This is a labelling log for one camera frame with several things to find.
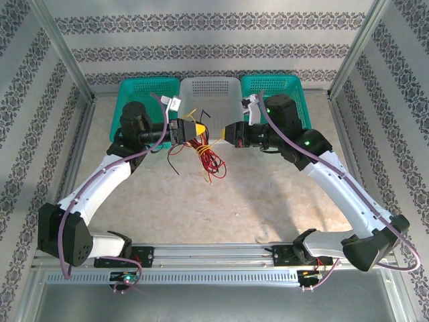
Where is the thin black cable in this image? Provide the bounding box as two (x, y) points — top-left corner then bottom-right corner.
(199, 109), (211, 142)
(166, 142), (192, 176)

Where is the short purple cable loop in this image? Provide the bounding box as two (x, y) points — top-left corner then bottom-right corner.
(99, 256), (144, 295)
(300, 258), (341, 292)

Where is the white perforated plastic basket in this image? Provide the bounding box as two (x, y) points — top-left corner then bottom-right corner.
(176, 76), (245, 144)

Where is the grey metal sheet panel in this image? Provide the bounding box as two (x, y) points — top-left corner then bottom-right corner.
(33, 283), (403, 322)

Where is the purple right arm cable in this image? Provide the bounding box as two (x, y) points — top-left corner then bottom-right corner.
(257, 90), (422, 272)

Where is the small controller circuit board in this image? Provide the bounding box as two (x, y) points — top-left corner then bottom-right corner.
(109, 270), (140, 286)
(297, 268), (325, 281)

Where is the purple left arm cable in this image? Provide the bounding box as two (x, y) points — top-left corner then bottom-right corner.
(57, 92), (170, 281)

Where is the aluminium side frame rail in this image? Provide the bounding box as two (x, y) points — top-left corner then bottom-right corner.
(19, 95), (99, 322)
(326, 89), (408, 322)

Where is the thin yellow cable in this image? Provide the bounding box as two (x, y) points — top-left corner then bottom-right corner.
(182, 107), (223, 158)
(196, 139), (224, 184)

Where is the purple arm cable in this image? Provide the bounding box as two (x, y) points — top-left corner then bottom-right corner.
(257, 90), (422, 272)
(57, 92), (170, 281)

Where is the grey slotted cable duct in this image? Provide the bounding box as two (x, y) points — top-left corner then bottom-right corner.
(45, 269), (301, 286)

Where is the teal perforated plastic basket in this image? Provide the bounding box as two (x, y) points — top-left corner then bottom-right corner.
(109, 77), (181, 151)
(240, 74), (313, 147)

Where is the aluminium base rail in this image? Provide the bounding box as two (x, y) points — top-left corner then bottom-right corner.
(32, 243), (398, 271)

